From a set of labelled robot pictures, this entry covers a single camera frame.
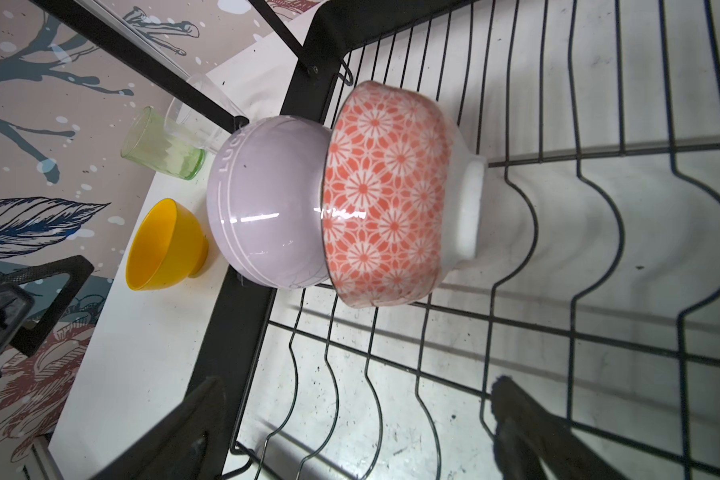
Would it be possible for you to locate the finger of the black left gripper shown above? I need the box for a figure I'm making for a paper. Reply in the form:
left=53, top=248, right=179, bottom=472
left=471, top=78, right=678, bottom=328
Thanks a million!
left=0, top=255, right=94, bottom=357

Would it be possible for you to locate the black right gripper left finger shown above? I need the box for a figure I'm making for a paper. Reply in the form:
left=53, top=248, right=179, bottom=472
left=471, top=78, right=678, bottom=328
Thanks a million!
left=94, top=377, right=227, bottom=479

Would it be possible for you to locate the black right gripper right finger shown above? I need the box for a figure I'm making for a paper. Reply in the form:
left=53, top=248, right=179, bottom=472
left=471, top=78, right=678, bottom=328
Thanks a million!
left=491, top=376, right=624, bottom=479

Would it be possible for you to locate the yellow bowl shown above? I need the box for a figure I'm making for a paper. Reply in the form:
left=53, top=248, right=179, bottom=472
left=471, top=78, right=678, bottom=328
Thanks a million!
left=125, top=198, right=209, bottom=291

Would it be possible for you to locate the green glass cup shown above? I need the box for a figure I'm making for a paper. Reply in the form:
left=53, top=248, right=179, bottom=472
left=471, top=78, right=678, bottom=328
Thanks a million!
left=120, top=106, right=207, bottom=180

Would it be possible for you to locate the pink patterned bowl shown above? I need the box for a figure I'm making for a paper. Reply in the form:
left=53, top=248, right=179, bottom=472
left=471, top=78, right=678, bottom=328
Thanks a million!
left=321, top=81, right=487, bottom=309

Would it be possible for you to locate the lilac ceramic bowl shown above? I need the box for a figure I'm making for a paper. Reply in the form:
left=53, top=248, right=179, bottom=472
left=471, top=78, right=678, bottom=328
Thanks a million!
left=206, top=115, right=331, bottom=289

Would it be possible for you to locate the clear glass cup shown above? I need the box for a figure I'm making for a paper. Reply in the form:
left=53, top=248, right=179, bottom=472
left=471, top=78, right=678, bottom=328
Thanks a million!
left=163, top=73, right=247, bottom=154

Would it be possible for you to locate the black two-tier dish rack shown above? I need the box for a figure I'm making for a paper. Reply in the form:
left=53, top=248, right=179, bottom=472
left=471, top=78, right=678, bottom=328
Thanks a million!
left=50, top=1, right=720, bottom=479

